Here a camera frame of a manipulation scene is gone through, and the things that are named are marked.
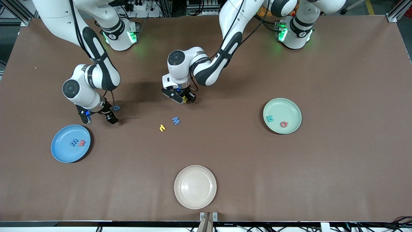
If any aluminium frame profile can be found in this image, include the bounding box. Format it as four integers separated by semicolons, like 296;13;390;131
386;0;412;23
5;0;33;27

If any beige round plate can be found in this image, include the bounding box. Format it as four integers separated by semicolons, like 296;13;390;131
174;165;217;210

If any white equipment rack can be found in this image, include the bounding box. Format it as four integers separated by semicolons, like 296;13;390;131
186;0;222;16

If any white power strip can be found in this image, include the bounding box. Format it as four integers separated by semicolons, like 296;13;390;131
124;0;161;18

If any metal table edge bracket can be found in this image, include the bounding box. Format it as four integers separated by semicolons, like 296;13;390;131
200;211;218;232

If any blue round plate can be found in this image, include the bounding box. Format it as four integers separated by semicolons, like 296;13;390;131
51;124;91;163

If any table edge rail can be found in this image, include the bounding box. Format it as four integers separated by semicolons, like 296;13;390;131
0;220;412;232

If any pale green round plate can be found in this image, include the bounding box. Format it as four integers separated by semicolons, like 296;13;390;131
263;98;302;135

